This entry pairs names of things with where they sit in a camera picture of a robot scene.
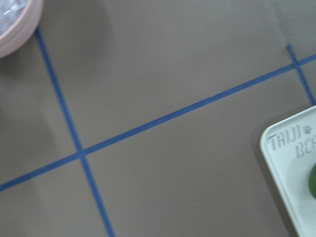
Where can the pink bowl with ice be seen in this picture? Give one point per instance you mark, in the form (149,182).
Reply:
(18,21)

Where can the white bear tray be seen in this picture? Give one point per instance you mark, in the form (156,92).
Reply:
(289,150)

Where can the green avocado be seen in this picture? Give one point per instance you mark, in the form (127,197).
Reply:
(312,181)

